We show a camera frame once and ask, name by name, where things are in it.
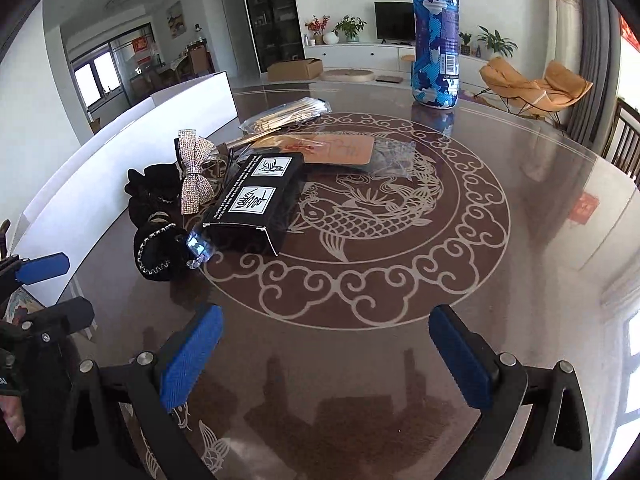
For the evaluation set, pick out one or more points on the floral rug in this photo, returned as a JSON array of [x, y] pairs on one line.
[[22, 302]]

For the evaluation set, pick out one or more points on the cloth-covered standing air conditioner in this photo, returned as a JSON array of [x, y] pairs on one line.
[[562, 25]]

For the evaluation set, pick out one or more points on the red wall decoration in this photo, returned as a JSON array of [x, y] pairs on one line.
[[630, 32]]

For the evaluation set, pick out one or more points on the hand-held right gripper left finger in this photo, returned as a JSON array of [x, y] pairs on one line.
[[192, 355]]

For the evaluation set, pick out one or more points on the round beige floor cushion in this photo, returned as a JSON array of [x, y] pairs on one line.
[[347, 75]]

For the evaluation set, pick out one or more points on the round white vase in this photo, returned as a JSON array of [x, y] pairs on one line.
[[330, 37]]

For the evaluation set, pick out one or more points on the dark glass display cabinet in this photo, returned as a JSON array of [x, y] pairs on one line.
[[267, 10]]

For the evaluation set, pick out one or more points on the dark floor mat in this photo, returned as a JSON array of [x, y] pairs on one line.
[[387, 78]]

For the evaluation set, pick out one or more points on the cotton swab packet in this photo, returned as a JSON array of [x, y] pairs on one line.
[[285, 112]]

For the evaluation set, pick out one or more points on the brown patterned glass desktop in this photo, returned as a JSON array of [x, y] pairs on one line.
[[380, 350]]

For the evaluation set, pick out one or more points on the black television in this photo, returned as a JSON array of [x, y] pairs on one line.
[[395, 20]]

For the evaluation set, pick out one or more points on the dark wooden slatted chair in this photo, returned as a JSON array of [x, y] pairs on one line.
[[622, 135]]

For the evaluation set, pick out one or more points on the black box with white labels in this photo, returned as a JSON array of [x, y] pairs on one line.
[[250, 215]]

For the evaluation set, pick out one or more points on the red door banner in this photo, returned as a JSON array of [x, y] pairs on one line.
[[141, 42]]

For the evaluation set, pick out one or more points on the wall painting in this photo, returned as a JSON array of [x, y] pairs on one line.
[[174, 19]]

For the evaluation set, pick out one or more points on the small potted plant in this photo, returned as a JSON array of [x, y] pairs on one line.
[[465, 42]]

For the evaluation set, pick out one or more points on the grey curtain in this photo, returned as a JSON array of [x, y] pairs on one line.
[[590, 35]]

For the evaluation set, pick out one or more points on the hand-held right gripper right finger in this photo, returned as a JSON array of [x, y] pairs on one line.
[[462, 360]]

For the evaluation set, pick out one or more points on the purple floor mat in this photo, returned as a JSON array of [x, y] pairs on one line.
[[469, 95]]

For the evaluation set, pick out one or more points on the cardboard box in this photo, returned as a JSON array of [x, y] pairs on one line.
[[295, 67]]

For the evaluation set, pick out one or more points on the silver black item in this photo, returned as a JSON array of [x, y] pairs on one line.
[[195, 170]]

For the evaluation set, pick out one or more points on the orange lounge chair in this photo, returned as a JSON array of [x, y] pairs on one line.
[[535, 87]]

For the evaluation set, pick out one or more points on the white storage box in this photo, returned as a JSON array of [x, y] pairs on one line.
[[100, 160]]

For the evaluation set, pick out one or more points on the black scrunchie with white trim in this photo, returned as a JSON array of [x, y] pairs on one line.
[[157, 252]]

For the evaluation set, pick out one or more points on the clear plastic hair clip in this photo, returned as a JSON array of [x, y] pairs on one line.
[[200, 249]]

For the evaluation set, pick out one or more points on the bushy green potted plant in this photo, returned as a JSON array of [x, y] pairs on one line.
[[351, 27]]

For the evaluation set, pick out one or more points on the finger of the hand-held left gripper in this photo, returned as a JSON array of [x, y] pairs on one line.
[[65, 312], [42, 267]]

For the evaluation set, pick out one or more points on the blue camouflage bottle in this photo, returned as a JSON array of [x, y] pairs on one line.
[[435, 50]]

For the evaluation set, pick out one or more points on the white low cabinet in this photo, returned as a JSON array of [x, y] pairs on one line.
[[360, 55]]

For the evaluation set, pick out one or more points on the red flowers in vase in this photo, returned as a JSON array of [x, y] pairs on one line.
[[317, 27]]

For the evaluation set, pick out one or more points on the large leafy potted plant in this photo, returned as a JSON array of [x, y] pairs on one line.
[[495, 42]]

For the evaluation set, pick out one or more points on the wooden bench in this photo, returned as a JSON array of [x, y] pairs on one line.
[[407, 57]]

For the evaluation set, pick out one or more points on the plain black scrunchie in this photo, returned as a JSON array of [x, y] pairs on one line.
[[150, 212], [142, 180]]

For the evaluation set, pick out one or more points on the person's left hand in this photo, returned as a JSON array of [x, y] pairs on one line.
[[10, 420]]

